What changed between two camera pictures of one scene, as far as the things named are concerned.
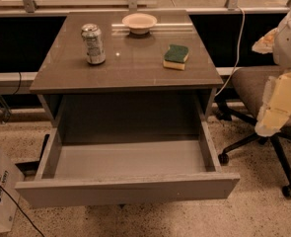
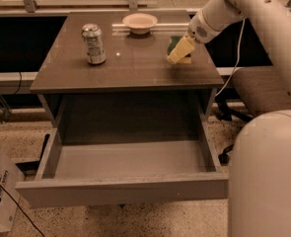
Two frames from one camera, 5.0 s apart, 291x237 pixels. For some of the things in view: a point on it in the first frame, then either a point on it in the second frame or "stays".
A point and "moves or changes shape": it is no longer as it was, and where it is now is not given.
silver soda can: x=94 y=44 stays
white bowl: x=139 y=23 stays
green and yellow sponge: x=175 y=58 moves or changes shape
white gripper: x=290 y=40 to x=200 y=29
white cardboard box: x=0 y=218 stays
